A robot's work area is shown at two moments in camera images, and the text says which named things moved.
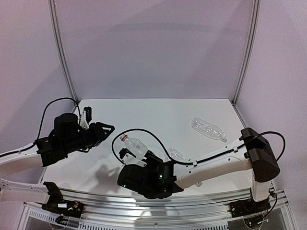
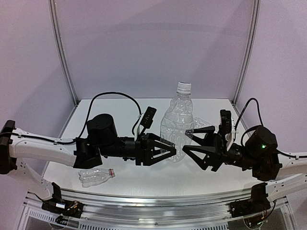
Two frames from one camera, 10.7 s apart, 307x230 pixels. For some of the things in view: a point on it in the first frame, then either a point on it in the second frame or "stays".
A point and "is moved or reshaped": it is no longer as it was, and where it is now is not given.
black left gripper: x=95 y=132 to x=141 y=149
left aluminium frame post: x=63 y=57 stays
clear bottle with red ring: x=136 y=146 is moved or reshaped
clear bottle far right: x=212 y=130 stays
